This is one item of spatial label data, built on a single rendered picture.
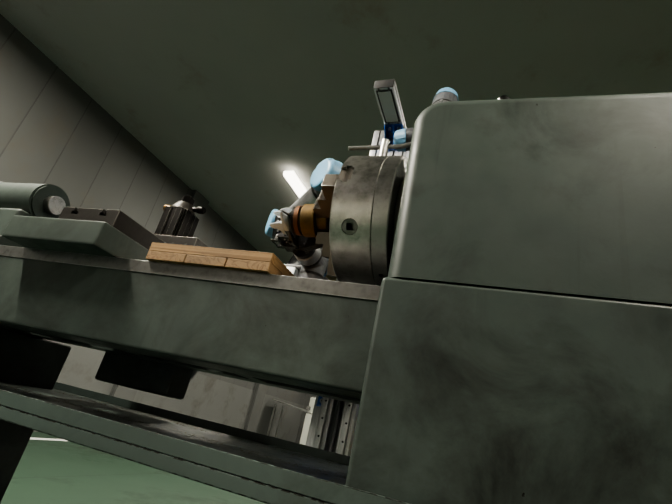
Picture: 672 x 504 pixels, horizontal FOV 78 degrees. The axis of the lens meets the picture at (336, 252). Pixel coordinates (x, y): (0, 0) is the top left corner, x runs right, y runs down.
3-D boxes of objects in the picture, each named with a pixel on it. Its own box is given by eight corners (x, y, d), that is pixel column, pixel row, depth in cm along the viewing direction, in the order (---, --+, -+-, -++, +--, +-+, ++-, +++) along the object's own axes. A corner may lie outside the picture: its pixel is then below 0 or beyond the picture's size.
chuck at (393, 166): (402, 308, 104) (418, 200, 116) (379, 261, 77) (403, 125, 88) (388, 307, 106) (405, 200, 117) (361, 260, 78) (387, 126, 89)
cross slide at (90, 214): (212, 292, 130) (216, 279, 132) (112, 226, 93) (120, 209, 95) (166, 286, 136) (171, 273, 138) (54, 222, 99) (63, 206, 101)
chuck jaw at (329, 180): (363, 206, 98) (355, 167, 89) (359, 221, 96) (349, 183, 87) (320, 204, 102) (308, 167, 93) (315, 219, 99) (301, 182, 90)
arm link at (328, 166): (290, 251, 177) (363, 197, 134) (258, 238, 171) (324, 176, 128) (295, 228, 182) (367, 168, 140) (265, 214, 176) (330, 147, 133)
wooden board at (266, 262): (322, 323, 110) (326, 309, 112) (267, 271, 79) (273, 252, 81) (227, 309, 120) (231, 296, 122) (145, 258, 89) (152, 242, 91)
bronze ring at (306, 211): (336, 213, 108) (304, 213, 111) (327, 194, 100) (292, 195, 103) (332, 245, 105) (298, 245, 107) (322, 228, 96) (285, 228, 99)
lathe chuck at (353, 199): (388, 307, 106) (405, 200, 117) (361, 260, 78) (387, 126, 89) (354, 302, 109) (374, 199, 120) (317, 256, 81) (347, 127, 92)
